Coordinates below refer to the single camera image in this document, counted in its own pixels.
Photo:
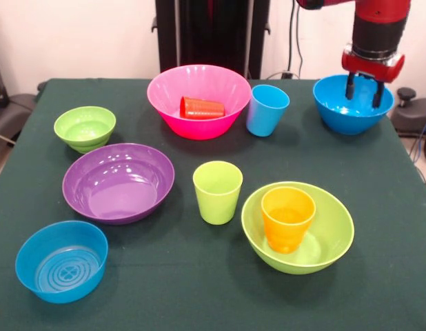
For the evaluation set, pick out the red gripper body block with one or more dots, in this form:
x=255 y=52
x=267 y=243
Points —
x=371 y=69

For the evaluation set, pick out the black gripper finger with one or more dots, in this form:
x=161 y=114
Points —
x=378 y=94
x=350 y=88

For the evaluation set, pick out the large blue plastic bowl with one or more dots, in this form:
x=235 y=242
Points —
x=351 y=120

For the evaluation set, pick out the red plastic cup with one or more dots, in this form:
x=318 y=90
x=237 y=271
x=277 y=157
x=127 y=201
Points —
x=202 y=108

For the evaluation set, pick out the orange plastic cup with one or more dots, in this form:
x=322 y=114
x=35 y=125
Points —
x=285 y=227

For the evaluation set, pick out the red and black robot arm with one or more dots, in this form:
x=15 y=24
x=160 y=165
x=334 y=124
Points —
x=378 y=27

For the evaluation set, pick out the blue plastic cup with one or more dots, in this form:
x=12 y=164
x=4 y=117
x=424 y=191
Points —
x=264 y=117

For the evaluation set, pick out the large green plastic bowl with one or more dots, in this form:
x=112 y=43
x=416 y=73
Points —
x=333 y=234

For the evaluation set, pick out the pink plastic bowl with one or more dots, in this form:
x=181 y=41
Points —
x=199 y=129

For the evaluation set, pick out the green plastic cup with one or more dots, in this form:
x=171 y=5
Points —
x=216 y=203

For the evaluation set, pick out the dark green tablecloth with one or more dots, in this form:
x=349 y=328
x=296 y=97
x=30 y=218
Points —
x=199 y=282

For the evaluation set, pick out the purple plastic bowl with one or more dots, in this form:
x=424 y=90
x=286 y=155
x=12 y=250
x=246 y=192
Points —
x=120 y=193

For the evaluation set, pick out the small green ribbed bowl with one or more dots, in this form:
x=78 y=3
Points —
x=84 y=131

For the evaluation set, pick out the small blue patterned bowl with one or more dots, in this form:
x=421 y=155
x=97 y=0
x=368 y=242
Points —
x=61 y=272

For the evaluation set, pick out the grey pedestal foot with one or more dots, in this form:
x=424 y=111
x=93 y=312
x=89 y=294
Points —
x=413 y=117
x=13 y=113

